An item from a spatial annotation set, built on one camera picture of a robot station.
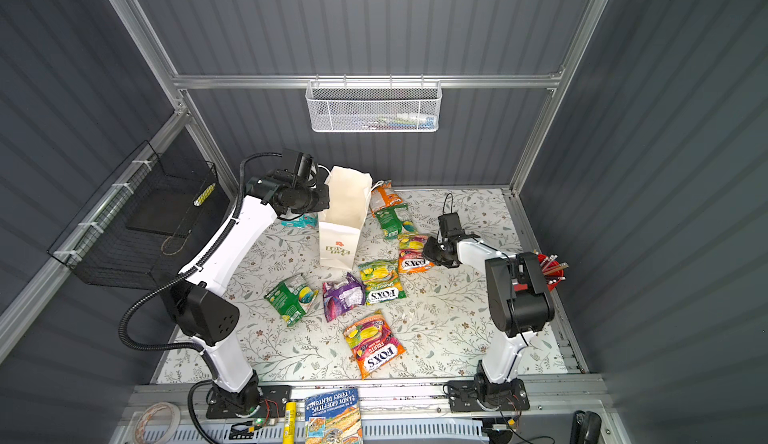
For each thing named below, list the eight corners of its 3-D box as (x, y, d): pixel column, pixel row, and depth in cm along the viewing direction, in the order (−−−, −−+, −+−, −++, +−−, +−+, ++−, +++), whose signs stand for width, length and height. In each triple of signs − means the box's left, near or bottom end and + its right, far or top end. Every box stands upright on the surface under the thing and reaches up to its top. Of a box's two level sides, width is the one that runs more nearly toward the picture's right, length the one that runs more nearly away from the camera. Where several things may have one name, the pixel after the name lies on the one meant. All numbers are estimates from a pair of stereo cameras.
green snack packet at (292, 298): (268, 303, 92) (262, 295, 88) (299, 277, 98) (295, 268, 93) (292, 330, 87) (287, 323, 82) (324, 301, 93) (321, 293, 88)
